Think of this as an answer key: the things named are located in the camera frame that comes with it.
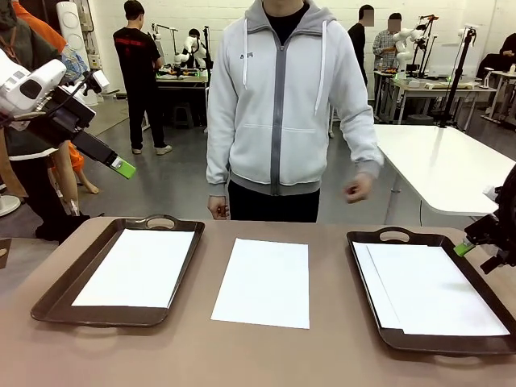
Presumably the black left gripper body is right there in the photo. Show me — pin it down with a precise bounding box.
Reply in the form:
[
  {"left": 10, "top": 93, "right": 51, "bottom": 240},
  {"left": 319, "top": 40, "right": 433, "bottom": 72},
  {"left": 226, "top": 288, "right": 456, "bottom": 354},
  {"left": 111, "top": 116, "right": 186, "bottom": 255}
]
[{"left": 27, "top": 85, "right": 97, "bottom": 149}]

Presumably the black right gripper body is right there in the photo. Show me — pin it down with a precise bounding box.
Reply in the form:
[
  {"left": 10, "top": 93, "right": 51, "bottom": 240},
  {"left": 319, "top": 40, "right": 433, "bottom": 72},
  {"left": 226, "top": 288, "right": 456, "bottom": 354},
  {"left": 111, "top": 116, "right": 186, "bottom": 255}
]
[{"left": 493, "top": 214, "right": 516, "bottom": 264}]

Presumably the person's left forearm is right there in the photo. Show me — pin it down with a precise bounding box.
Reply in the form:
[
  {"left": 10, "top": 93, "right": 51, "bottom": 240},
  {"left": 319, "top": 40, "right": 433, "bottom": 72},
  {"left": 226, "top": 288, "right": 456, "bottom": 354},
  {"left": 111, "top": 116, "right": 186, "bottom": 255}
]
[{"left": 340, "top": 108, "right": 385, "bottom": 181}]

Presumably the person's right forearm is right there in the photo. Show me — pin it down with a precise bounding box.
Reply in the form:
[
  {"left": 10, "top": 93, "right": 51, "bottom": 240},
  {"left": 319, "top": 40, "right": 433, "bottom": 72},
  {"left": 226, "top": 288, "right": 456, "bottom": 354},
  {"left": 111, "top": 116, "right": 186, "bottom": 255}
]
[{"left": 206, "top": 120, "right": 233, "bottom": 198}]

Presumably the person's left hand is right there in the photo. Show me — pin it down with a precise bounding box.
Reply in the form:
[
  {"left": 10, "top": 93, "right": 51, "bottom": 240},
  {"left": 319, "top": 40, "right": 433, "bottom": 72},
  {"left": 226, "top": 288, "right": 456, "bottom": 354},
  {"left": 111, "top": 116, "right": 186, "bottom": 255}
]
[{"left": 342, "top": 173, "right": 374, "bottom": 205}]

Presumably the person's right hand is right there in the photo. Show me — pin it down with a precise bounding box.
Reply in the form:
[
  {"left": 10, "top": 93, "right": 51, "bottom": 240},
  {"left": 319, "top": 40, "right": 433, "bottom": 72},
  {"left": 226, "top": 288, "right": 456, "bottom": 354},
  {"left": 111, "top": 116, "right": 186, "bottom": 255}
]
[{"left": 207, "top": 194, "right": 231, "bottom": 221}]

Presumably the white table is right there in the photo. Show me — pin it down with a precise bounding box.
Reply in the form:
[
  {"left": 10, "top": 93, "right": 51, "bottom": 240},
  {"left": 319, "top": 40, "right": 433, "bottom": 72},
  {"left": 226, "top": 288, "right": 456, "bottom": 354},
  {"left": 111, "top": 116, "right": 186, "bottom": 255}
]
[{"left": 372, "top": 123, "right": 516, "bottom": 227}]

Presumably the person in olive jacket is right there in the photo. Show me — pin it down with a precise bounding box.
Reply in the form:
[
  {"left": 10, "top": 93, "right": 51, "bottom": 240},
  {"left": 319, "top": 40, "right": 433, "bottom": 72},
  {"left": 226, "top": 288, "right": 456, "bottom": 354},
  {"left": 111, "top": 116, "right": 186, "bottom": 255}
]
[{"left": 0, "top": 0, "right": 92, "bottom": 243}]

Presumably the man in black t-shirt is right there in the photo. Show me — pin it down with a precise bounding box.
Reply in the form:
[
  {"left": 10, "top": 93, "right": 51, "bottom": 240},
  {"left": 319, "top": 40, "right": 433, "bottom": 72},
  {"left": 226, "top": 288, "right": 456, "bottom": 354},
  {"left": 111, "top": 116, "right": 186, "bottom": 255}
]
[{"left": 112, "top": 0, "right": 173, "bottom": 156}]

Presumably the black stool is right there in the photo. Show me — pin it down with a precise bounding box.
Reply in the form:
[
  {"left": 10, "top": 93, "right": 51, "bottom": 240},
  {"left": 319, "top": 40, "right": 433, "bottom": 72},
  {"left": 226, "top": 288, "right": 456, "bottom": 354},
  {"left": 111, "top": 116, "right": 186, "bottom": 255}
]
[{"left": 172, "top": 102, "right": 194, "bottom": 130}]

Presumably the white tower air conditioner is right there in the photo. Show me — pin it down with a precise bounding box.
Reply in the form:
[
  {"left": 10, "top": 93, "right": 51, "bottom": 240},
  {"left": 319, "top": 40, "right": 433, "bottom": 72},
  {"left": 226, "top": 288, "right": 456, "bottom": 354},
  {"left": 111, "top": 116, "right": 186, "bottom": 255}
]
[{"left": 56, "top": 0, "right": 99, "bottom": 107}]

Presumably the white fan base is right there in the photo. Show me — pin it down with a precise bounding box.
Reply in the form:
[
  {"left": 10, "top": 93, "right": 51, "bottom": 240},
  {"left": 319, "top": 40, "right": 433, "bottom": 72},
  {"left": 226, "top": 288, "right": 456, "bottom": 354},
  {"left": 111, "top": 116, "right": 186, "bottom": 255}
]
[{"left": 0, "top": 193, "right": 22, "bottom": 218}]

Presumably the brown cardboard piece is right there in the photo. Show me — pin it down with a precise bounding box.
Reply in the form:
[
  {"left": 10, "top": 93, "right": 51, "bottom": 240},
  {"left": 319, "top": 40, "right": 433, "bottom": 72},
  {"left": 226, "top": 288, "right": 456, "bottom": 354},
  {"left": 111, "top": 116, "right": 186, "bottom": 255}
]
[{"left": 0, "top": 237, "right": 13, "bottom": 270}]

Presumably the long grey background desk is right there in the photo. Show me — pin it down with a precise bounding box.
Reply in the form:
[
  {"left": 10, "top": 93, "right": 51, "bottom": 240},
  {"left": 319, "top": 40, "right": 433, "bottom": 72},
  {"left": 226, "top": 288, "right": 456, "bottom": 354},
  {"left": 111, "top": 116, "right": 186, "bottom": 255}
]
[{"left": 374, "top": 74, "right": 499, "bottom": 132}]

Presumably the small white background desk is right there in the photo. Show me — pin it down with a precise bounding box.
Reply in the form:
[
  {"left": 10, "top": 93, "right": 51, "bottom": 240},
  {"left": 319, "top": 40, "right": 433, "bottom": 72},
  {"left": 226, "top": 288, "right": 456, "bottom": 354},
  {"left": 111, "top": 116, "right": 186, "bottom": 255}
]
[{"left": 481, "top": 70, "right": 516, "bottom": 126}]

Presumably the black tripod stand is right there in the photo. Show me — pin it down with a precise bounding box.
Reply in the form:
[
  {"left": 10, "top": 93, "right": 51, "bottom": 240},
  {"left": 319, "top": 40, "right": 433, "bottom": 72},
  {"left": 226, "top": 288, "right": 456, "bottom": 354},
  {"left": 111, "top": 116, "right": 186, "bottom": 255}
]
[{"left": 438, "top": 23, "right": 483, "bottom": 129}]

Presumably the background person in dark top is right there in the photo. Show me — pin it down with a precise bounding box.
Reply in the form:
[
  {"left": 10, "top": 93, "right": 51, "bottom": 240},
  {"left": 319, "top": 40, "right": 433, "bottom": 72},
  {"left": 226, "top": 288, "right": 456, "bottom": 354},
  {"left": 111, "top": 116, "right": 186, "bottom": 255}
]
[{"left": 477, "top": 31, "right": 516, "bottom": 81}]

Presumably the person in white grey hoodie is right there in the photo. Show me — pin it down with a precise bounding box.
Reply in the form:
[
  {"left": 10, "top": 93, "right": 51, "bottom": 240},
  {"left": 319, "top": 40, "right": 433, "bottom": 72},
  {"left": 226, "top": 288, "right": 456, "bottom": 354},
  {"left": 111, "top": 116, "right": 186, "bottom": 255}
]
[{"left": 205, "top": 0, "right": 385, "bottom": 223}]

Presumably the background man in plaid shirt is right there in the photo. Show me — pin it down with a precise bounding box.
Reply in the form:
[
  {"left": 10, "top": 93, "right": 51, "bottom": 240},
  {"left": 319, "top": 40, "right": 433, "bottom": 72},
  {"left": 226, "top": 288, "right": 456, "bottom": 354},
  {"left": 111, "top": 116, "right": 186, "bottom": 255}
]
[{"left": 372, "top": 13, "right": 404, "bottom": 73}]

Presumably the black stand with orange joints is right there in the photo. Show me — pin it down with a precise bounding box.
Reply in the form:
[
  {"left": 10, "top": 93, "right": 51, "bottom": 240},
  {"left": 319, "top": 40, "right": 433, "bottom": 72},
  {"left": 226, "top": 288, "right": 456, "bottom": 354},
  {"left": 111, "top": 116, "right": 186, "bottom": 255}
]
[{"left": 417, "top": 15, "right": 439, "bottom": 77}]

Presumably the background person in black clothes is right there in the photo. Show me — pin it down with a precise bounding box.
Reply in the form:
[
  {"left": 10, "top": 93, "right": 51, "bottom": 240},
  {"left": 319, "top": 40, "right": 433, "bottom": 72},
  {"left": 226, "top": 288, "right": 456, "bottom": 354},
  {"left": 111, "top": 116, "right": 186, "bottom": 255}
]
[{"left": 348, "top": 4, "right": 376, "bottom": 88}]

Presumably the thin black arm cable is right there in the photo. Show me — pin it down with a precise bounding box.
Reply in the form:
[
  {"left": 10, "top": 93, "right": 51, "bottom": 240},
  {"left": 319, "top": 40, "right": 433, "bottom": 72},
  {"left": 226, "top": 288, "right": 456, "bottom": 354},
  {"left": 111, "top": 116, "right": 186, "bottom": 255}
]
[{"left": 0, "top": 72, "right": 92, "bottom": 126}]

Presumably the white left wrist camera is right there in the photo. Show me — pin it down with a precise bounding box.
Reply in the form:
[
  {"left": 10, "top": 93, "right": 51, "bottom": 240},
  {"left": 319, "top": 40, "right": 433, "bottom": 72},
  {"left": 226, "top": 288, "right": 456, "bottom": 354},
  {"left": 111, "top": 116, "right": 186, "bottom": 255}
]
[{"left": 82, "top": 69, "right": 110, "bottom": 97}]

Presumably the brown plastic tray with handles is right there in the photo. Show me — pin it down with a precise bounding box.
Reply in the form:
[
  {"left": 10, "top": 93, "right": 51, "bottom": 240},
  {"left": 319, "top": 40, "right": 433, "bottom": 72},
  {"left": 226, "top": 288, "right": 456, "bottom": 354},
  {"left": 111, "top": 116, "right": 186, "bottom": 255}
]
[
  {"left": 31, "top": 214, "right": 206, "bottom": 328},
  {"left": 346, "top": 227, "right": 516, "bottom": 356}
]

